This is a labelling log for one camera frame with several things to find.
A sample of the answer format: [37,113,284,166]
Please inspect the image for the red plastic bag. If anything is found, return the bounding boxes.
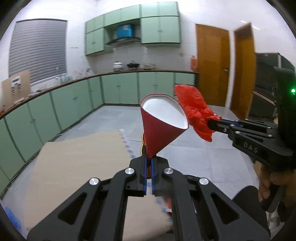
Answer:
[174,84,222,142]

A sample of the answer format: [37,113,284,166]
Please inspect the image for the red paper cup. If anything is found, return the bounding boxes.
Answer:
[140,93,189,159]

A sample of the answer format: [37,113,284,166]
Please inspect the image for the green lower kitchen cabinets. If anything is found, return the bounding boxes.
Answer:
[1,70,199,193]

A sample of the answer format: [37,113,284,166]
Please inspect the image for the person right hand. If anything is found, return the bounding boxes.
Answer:
[258,164,295,209]

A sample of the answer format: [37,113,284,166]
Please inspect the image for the black glass cabinet appliance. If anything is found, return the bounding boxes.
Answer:
[248,53,295,122]

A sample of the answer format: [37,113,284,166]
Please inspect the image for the brown wooden door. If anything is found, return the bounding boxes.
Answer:
[196,24,230,106]
[230,23,256,120]

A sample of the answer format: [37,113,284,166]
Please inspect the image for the beige cloth covered table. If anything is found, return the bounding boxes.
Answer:
[24,131,172,240]

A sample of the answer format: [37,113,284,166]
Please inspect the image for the red thermos bottle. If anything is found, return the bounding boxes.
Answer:
[190,56,197,72]

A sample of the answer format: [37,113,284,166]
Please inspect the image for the black wok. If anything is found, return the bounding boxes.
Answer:
[126,61,139,70]

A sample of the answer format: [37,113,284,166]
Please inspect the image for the white cooking pot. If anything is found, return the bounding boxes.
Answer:
[112,61,123,72]

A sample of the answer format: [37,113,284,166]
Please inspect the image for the blue plastic bag on floor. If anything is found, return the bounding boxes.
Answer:
[4,207,22,231]

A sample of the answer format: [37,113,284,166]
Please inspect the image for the black range hood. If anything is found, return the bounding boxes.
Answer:
[106,37,141,48]

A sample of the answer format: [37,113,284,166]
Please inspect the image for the blue box above hood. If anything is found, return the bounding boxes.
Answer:
[116,24,134,39]

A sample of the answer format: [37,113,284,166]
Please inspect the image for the cardboard panel with white holder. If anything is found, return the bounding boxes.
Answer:
[1,70,31,108]

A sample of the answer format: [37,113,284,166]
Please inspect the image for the grey window blind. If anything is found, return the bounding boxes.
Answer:
[9,19,67,83]

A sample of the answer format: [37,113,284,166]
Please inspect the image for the green upper wall cabinets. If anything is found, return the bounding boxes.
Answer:
[85,1,182,56]

